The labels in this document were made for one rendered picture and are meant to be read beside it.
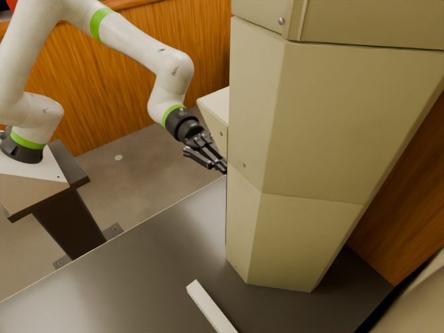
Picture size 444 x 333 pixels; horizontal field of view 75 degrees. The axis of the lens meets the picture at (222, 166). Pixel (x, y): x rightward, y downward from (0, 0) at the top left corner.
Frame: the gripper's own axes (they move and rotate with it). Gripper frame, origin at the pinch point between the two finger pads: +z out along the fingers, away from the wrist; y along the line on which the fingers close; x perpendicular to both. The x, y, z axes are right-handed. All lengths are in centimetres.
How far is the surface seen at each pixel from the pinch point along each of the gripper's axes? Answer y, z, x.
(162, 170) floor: 28, -128, 131
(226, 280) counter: -8.8, 11.2, 37.0
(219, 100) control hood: -0.8, -3.1, -20.0
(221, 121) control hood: -4.5, 2.5, -19.6
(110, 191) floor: -18, -133, 131
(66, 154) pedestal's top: -33, -79, 37
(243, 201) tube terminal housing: -4.6, 11.0, -2.2
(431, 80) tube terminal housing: 8.8, 29.0, -36.6
